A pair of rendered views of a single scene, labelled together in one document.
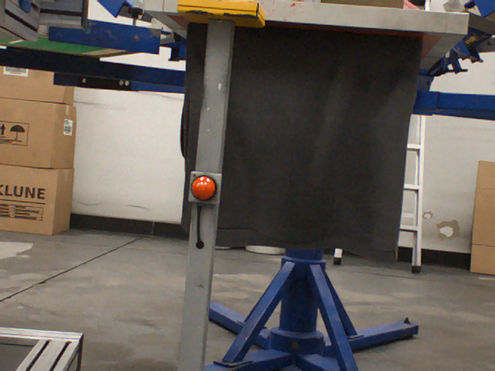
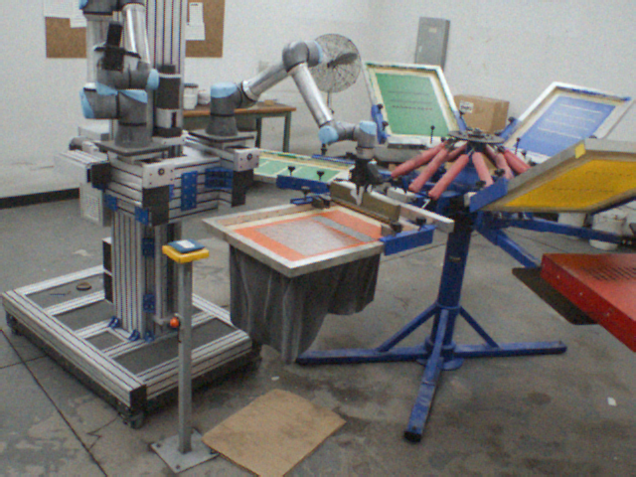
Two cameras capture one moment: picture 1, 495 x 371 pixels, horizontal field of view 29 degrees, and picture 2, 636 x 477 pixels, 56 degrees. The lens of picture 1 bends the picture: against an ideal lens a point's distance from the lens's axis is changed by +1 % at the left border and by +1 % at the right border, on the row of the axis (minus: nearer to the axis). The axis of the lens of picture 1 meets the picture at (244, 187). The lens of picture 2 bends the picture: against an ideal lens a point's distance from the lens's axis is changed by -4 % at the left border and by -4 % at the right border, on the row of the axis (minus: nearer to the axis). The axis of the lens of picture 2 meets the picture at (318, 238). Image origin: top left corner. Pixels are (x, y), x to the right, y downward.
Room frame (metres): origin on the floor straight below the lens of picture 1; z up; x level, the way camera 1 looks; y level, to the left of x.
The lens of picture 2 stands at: (0.27, -1.73, 1.83)
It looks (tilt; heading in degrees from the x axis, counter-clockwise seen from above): 20 degrees down; 41
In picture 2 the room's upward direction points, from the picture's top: 5 degrees clockwise
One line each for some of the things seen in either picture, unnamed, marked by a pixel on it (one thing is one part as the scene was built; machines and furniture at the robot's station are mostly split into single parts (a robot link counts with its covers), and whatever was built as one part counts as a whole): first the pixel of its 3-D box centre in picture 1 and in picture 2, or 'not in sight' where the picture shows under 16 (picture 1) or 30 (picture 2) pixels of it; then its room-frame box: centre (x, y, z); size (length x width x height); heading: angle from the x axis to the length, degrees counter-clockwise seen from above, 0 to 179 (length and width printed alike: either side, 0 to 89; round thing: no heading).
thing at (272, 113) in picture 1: (292, 143); (259, 296); (1.86, -0.09, 0.74); 0.45 x 0.03 x 0.43; 84
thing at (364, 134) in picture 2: not in sight; (366, 134); (2.40, -0.12, 1.35); 0.09 x 0.08 x 0.11; 100
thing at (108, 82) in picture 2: not in sight; (111, 79); (1.44, 0.32, 1.56); 0.11 x 0.08 x 0.11; 157
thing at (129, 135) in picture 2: not in sight; (132, 132); (1.65, 0.52, 1.31); 0.15 x 0.15 x 0.10
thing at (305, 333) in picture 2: not in sight; (337, 301); (2.08, -0.32, 0.74); 0.46 x 0.04 x 0.42; 174
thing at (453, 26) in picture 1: (310, 37); (318, 230); (2.15, -0.11, 0.97); 0.79 x 0.58 x 0.04; 174
